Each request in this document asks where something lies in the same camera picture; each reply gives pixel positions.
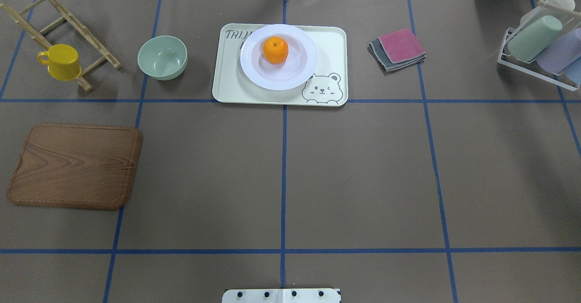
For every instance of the white round plate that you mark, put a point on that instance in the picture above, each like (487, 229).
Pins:
(295, 70)

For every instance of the orange fruit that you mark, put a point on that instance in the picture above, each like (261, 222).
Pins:
(275, 50)

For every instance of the cream bear tray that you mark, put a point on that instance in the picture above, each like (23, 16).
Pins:
(326, 87)

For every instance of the brown wooden tray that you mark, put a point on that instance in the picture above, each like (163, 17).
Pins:
(76, 166)

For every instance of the pink and grey cloth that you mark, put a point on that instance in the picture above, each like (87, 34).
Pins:
(397, 50)

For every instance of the green ceramic bowl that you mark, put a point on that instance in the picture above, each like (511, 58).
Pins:
(163, 58)

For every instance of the yellow plastic mug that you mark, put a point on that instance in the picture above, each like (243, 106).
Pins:
(61, 61)

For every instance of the green pastel cup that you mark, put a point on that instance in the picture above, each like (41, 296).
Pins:
(533, 39)

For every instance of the purple pastel cup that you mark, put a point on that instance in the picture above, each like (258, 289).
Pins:
(561, 53)

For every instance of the blue pastel cup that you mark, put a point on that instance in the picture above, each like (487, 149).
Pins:
(573, 71)

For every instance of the cream pastel cup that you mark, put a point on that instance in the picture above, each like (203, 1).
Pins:
(540, 11)

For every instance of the white cup rack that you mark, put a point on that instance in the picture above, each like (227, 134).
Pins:
(570, 22)

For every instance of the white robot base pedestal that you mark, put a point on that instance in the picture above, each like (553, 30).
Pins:
(283, 295)

